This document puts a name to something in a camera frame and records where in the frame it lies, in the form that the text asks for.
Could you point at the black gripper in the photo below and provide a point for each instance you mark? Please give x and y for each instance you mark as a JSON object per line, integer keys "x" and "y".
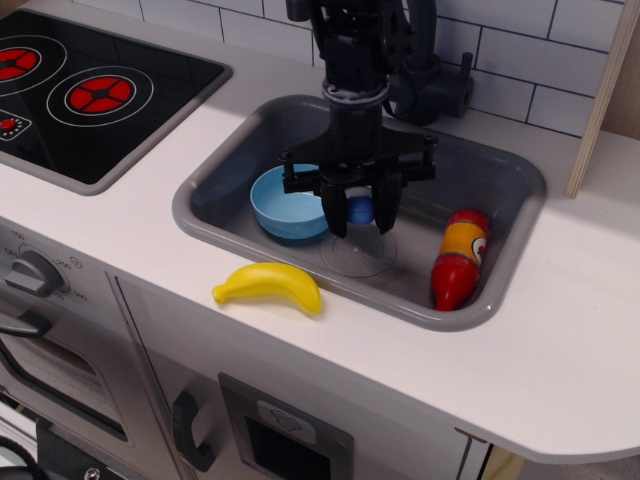
{"x": 358, "y": 150}

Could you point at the light wooden side post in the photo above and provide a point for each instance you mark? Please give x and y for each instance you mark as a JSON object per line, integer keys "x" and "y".
{"x": 615, "y": 59}

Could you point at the light blue bowl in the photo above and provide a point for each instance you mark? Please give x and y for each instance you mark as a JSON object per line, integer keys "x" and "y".
{"x": 291, "y": 216}

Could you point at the dark grey cabinet handle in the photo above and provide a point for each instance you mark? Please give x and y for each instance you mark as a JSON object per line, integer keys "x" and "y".
{"x": 184, "y": 411}

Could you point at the red yellow ketchup bottle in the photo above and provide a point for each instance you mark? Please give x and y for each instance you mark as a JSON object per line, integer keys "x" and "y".
{"x": 456, "y": 270}

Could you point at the black toy stovetop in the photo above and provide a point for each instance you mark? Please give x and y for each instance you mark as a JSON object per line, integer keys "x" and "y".
{"x": 81, "y": 106}

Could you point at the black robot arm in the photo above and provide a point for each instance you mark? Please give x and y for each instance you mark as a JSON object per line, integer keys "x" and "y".
{"x": 362, "y": 44}

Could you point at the grey oven door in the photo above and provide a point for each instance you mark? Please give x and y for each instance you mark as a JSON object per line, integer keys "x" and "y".
{"x": 82, "y": 378}

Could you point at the dark grey toy faucet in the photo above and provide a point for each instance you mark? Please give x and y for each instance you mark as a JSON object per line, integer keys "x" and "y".
{"x": 422, "y": 89}

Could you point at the grey oven door handle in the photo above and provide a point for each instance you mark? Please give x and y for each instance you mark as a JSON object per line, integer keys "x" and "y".
{"x": 27, "y": 325}

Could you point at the grey toy sink basin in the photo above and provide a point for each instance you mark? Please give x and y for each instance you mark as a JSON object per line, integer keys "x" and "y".
{"x": 389, "y": 272}

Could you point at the blue handled grey spoon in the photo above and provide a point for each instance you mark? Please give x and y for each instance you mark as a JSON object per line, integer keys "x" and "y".
{"x": 360, "y": 209}

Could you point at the grey dispenser panel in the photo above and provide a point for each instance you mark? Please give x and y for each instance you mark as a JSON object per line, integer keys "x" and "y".
{"x": 281, "y": 441}

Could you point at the grey oven knob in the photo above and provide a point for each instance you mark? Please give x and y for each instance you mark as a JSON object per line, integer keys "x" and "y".
{"x": 32, "y": 273}

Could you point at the yellow toy banana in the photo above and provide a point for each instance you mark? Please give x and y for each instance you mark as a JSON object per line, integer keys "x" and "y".
{"x": 270, "y": 279}

